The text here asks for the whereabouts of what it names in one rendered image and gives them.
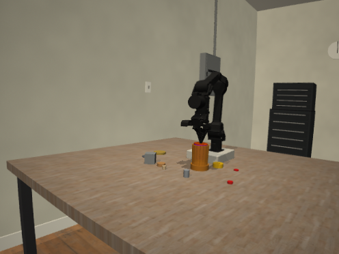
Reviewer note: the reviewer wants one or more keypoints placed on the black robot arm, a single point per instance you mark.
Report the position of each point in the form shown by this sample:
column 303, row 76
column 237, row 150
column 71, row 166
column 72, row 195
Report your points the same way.
column 214, row 82

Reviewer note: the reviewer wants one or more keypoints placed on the short yellow cylinder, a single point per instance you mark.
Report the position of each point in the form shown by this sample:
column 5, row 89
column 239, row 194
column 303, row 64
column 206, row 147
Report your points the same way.
column 218, row 165

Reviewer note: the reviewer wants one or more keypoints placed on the yellow round disc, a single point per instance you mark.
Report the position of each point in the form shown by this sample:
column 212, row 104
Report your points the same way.
column 160, row 152

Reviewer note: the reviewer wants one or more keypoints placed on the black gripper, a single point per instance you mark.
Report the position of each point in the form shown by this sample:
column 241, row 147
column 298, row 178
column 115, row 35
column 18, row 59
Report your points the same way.
column 201, row 132

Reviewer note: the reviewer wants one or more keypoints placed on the grey cylinder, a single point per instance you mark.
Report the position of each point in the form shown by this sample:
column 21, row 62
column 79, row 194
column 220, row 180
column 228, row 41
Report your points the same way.
column 186, row 173

